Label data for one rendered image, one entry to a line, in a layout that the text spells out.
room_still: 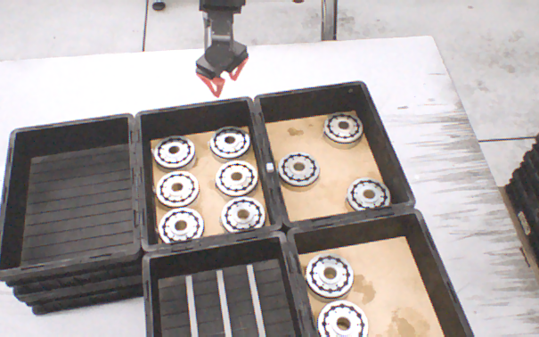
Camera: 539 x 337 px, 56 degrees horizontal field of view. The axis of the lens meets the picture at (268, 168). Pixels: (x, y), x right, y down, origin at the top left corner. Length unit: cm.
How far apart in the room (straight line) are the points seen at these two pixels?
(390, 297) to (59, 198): 81
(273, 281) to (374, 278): 22
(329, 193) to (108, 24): 218
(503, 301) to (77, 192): 107
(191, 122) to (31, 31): 205
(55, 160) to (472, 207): 111
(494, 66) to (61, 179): 232
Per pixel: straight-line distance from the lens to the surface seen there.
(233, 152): 129
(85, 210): 131
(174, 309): 114
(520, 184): 218
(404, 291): 117
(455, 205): 148
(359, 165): 133
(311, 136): 137
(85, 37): 313
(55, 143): 141
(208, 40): 98
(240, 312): 112
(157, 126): 135
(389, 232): 120
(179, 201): 122
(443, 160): 156
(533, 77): 306
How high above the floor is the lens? 188
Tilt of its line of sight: 54 degrees down
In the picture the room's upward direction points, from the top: straight up
